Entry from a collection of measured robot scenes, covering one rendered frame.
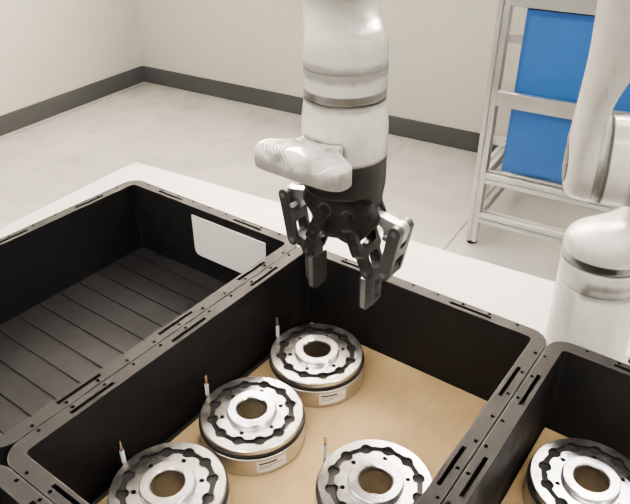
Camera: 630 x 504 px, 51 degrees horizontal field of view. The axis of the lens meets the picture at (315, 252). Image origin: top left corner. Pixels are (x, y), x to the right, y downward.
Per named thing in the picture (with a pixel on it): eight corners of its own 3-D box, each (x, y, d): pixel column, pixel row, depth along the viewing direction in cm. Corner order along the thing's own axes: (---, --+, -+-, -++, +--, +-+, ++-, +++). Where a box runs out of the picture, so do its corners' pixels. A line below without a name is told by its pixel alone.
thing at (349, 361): (306, 316, 79) (306, 312, 78) (380, 349, 74) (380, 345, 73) (251, 362, 72) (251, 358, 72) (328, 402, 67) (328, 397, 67)
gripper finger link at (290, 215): (302, 179, 65) (318, 234, 67) (288, 180, 66) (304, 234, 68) (285, 189, 63) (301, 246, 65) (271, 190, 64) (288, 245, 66)
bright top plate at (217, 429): (239, 368, 71) (239, 364, 71) (321, 401, 67) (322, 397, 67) (178, 430, 64) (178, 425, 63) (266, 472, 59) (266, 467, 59)
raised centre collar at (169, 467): (167, 456, 60) (166, 451, 60) (208, 480, 58) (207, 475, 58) (126, 494, 57) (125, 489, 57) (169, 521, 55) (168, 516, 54)
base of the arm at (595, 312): (556, 340, 89) (578, 228, 80) (627, 368, 84) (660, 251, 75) (527, 377, 83) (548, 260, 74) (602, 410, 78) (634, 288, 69)
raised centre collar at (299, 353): (311, 332, 75) (311, 328, 75) (347, 349, 73) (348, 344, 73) (285, 356, 72) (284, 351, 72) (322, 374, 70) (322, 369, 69)
